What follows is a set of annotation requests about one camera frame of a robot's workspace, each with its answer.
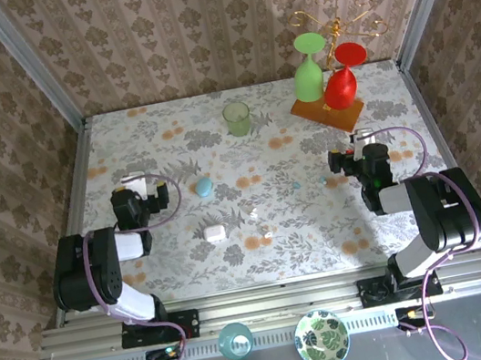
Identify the floral table cloth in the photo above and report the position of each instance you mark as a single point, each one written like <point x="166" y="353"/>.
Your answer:
<point x="281" y="256"/>

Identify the red plastic wine glass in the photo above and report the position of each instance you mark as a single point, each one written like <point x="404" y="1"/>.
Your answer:
<point x="341" y="89"/>

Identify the red square coaster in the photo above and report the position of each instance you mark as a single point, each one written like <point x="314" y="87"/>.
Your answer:
<point x="349" y="151"/>

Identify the orange rack base plate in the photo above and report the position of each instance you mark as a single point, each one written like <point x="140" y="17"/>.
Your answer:
<point x="341" y="119"/>

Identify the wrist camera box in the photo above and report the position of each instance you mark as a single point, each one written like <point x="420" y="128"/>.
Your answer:
<point x="363" y="138"/>
<point x="135" y="186"/>

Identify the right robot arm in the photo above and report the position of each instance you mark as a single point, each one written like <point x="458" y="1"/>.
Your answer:
<point x="440" y="211"/>

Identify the aluminium rail under arm bases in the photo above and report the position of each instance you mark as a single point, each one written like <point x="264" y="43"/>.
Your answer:
<point x="266" y="305"/>

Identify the teal glass cup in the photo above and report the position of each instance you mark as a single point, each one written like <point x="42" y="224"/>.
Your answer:
<point x="235" y="342"/>

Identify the green plastic wine glass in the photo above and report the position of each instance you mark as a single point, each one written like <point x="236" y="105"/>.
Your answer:
<point x="308" y="81"/>

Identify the blue earbud charging case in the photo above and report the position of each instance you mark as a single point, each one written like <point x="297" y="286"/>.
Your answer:
<point x="204" y="187"/>

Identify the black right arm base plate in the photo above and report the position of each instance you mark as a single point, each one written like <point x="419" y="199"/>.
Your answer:
<point x="370" y="292"/>

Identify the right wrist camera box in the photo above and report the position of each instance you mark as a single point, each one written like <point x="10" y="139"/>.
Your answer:
<point x="363" y="138"/>

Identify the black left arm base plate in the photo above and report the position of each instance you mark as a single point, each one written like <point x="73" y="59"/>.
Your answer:
<point x="186" y="323"/>

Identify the white earbud charging case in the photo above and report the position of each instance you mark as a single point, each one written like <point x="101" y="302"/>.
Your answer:
<point x="214" y="232"/>

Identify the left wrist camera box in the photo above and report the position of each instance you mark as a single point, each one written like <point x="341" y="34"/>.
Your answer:
<point x="135" y="186"/>

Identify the small white earbud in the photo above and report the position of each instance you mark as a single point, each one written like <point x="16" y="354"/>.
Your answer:
<point x="254" y="214"/>
<point x="267" y="232"/>

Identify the leaf pattern bowl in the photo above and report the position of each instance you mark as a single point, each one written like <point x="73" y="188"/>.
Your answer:
<point x="321" y="338"/>

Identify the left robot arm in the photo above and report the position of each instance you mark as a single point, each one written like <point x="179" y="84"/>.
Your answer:
<point x="76" y="272"/>

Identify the green translucent cup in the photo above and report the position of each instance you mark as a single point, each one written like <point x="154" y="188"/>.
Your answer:
<point x="237" y="120"/>

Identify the aluminium table side rail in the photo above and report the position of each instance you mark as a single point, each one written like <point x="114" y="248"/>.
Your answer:
<point x="77" y="170"/>
<point x="423" y="112"/>

